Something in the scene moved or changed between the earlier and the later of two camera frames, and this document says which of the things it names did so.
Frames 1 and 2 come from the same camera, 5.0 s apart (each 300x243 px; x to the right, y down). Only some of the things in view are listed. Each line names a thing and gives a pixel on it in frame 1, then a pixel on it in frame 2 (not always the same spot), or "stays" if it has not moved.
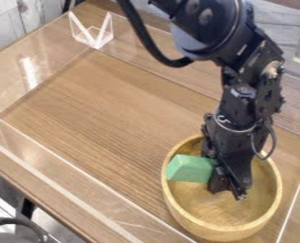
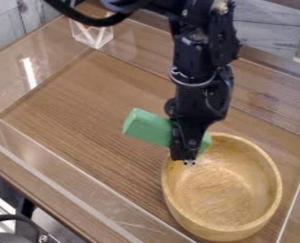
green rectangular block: [187, 168] -> [152, 128]
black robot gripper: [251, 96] -> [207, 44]
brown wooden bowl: [214, 215] stays
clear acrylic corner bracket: [91, 36] stays
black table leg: [27, 209] stays
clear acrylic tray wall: [94, 210] stays
